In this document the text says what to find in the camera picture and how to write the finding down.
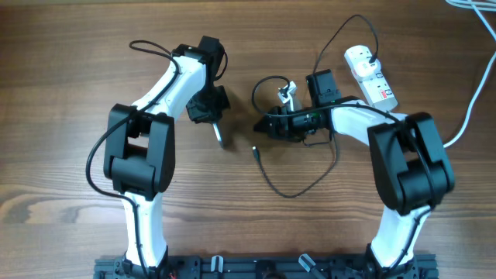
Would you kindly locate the white charger plug adapter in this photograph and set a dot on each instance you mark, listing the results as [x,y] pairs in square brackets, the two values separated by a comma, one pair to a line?
[364,69]

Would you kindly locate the white power strip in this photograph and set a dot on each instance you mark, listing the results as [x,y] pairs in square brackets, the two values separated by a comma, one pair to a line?
[376,91]

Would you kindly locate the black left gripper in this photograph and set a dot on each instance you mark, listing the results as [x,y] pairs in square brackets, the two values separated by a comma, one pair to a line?
[198,115]

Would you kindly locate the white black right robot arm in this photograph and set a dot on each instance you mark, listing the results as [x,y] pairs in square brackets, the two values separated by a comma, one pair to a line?
[412,172]

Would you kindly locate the Galaxy S25 smartphone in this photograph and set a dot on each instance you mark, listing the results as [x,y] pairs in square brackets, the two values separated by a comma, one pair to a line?
[218,134]

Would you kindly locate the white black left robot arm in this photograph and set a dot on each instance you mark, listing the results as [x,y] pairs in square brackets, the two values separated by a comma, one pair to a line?
[134,160]

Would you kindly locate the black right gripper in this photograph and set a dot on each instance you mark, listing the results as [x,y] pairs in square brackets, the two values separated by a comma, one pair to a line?
[288,125]

